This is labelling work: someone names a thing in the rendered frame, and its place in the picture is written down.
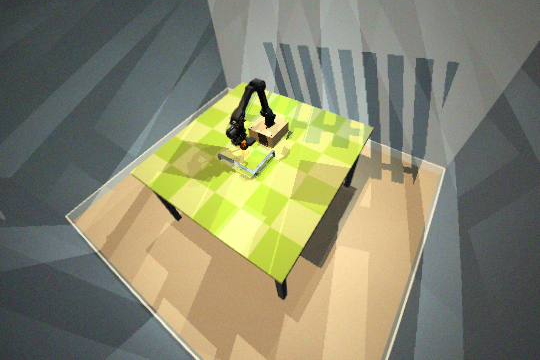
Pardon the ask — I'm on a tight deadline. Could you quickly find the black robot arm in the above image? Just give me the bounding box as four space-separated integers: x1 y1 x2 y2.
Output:
225 78 276 146

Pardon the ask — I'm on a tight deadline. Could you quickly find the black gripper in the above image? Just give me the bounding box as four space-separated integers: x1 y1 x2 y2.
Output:
238 129 256 148

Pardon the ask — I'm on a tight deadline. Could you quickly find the clear l-shaped low wall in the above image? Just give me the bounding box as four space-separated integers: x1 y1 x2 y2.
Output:
218 152 275 180

